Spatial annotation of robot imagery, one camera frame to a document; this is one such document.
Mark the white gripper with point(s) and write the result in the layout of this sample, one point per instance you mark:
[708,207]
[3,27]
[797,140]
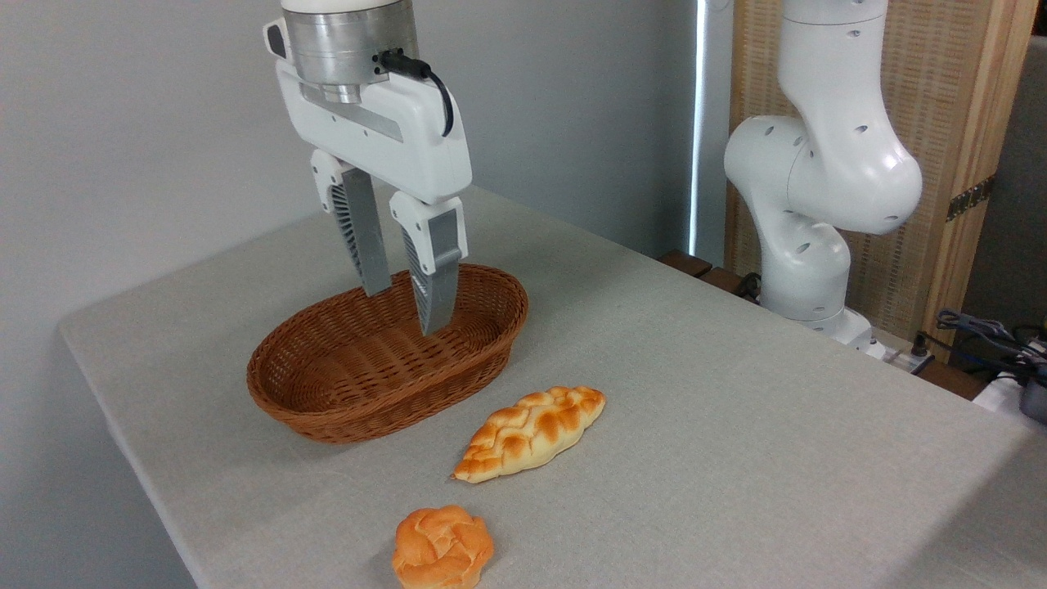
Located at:
[393,131]

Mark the long braided bread loaf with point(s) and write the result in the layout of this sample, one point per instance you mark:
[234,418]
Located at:
[532,432]

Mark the round knotted bread roll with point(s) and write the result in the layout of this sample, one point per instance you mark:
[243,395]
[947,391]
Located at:
[442,548]

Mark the brown oval wicker basket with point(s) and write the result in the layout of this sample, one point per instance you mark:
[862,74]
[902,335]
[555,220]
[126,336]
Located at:
[368,419]

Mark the dark brown wooden bench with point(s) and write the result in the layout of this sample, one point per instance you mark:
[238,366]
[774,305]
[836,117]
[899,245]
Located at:
[691,263]

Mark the grey tablecloth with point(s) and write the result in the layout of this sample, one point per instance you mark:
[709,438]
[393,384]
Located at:
[736,425]

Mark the white power strip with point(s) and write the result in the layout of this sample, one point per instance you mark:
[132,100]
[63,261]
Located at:
[900,353]

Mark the wooden bamboo folding screen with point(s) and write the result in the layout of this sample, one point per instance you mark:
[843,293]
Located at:
[941,82]

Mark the metal screen hinge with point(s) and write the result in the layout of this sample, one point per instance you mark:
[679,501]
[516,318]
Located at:
[971,198]

